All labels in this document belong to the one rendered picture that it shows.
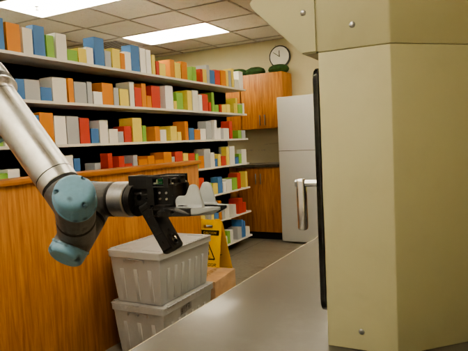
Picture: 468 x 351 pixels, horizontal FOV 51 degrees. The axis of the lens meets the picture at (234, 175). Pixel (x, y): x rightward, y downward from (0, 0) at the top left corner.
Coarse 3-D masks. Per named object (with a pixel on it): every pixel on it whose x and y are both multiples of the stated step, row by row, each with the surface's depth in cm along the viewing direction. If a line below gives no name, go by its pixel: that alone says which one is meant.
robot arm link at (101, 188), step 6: (96, 186) 105; (102, 186) 104; (108, 186) 104; (96, 192) 104; (102, 192) 103; (102, 198) 103; (102, 204) 103; (96, 210) 103; (102, 210) 104; (108, 210) 103; (102, 216) 104; (108, 216) 105; (114, 216) 105
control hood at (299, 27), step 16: (256, 0) 82; (272, 0) 80; (288, 0) 79; (304, 0) 78; (272, 16) 80; (288, 16) 79; (304, 16) 78; (288, 32) 79; (304, 32) 78; (304, 48) 78
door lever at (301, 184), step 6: (300, 180) 85; (306, 180) 85; (312, 180) 85; (300, 186) 85; (306, 186) 85; (312, 186) 85; (300, 192) 85; (306, 192) 86; (300, 198) 85; (306, 198) 86; (300, 204) 85; (306, 204) 86; (300, 210) 86; (306, 210) 86; (300, 216) 86; (306, 216) 86; (300, 222) 86; (306, 222) 86; (300, 228) 86; (306, 228) 86
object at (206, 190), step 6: (204, 186) 98; (210, 186) 97; (204, 192) 98; (210, 192) 97; (204, 198) 98; (210, 198) 97; (204, 204) 97; (210, 204) 97; (216, 204) 96; (222, 204) 96; (222, 210) 96
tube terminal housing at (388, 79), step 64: (320, 0) 76; (384, 0) 72; (448, 0) 75; (320, 64) 77; (384, 64) 73; (448, 64) 75; (384, 128) 73; (448, 128) 76; (384, 192) 74; (448, 192) 77; (384, 256) 75; (448, 256) 77; (384, 320) 76; (448, 320) 78
